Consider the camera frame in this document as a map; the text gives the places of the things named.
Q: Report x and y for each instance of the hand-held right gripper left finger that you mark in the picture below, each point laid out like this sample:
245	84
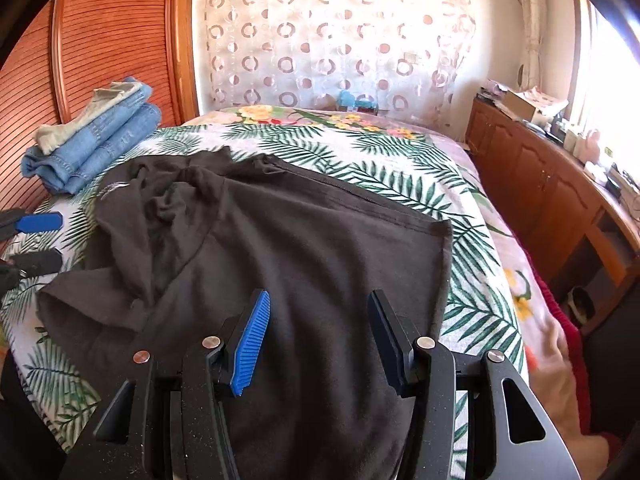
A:
250	350

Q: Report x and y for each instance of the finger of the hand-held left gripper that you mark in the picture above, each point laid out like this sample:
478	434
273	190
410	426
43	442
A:
37	261
42	221

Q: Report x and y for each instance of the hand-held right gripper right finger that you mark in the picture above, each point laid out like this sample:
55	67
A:
382	325

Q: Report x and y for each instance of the black pants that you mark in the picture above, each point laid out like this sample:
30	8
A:
300	260

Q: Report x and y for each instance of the folded grey-green garment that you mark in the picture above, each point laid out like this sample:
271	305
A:
55	137

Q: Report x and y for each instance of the folded blue jeans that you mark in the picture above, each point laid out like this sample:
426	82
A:
110	145

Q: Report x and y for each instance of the palm leaf printed bedsheet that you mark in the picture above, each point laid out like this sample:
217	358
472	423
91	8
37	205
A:
400	180

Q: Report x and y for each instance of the person's dark clothing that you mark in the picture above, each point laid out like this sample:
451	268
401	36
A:
25	425

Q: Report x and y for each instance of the wooden headboard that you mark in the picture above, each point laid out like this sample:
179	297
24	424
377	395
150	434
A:
100	35

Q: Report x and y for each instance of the red cloth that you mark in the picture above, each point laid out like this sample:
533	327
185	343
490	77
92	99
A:
585	385

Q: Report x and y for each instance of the wooden cabinet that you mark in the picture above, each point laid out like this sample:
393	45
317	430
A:
540	170

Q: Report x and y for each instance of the blue toy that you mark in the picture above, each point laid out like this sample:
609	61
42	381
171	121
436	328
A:
352	102

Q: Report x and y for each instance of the cardboard box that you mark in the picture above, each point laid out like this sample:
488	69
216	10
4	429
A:
520	102

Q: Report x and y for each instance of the pink figurine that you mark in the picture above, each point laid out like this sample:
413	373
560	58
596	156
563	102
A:
589	144

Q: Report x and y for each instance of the circle patterned sheer curtain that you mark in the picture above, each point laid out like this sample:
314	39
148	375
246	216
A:
325	35

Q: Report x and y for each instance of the beige curtain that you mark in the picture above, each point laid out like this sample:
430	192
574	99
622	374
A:
532	35

